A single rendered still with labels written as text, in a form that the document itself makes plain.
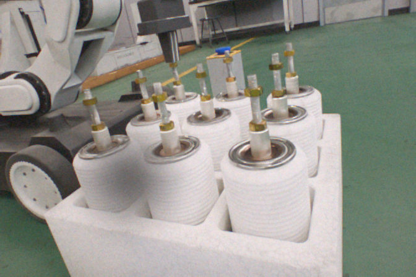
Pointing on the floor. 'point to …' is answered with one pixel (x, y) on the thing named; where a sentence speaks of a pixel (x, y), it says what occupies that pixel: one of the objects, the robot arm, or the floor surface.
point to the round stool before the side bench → (213, 29)
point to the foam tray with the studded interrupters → (204, 234)
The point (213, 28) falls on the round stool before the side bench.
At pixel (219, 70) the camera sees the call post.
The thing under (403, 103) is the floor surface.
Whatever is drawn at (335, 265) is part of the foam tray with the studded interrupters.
